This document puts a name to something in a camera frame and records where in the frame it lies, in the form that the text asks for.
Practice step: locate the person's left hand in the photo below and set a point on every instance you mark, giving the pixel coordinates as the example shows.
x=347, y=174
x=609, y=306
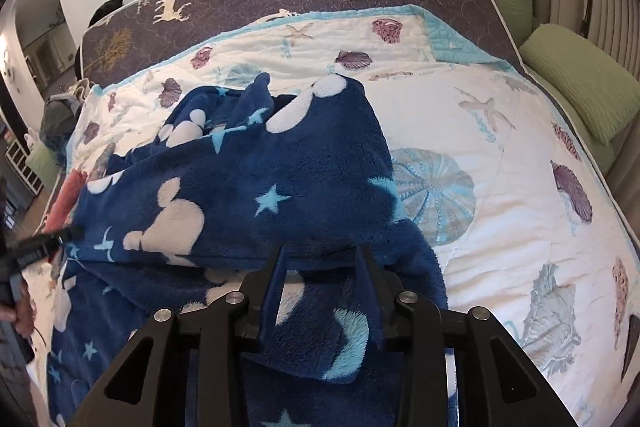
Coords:
x=25, y=314

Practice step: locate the arched doorway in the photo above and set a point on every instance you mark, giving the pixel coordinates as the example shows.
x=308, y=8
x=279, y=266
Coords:
x=42, y=27

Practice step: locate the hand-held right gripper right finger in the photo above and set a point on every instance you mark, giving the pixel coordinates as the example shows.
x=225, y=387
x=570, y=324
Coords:
x=372, y=302

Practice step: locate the grey bag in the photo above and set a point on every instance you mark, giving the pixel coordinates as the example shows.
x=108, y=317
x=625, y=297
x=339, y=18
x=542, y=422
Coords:
x=56, y=119

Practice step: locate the black cloth item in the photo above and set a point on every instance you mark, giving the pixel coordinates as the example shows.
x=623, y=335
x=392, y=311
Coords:
x=107, y=9

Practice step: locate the white seashell print quilt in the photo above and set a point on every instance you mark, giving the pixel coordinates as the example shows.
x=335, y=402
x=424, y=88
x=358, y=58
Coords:
x=500, y=157

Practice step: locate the pink cloth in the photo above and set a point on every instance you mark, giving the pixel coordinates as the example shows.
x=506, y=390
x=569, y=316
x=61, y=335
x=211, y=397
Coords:
x=65, y=199

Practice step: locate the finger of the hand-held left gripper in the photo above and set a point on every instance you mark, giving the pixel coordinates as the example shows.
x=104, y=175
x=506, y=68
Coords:
x=47, y=243

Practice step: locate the blue fleece garment white print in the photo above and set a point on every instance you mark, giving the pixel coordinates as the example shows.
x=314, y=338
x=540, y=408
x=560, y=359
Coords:
x=300, y=157

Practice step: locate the green cushion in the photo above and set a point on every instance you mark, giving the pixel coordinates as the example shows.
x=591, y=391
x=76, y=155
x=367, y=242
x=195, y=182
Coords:
x=41, y=163

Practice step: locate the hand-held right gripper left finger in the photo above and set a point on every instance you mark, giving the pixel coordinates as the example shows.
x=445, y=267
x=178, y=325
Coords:
x=274, y=292

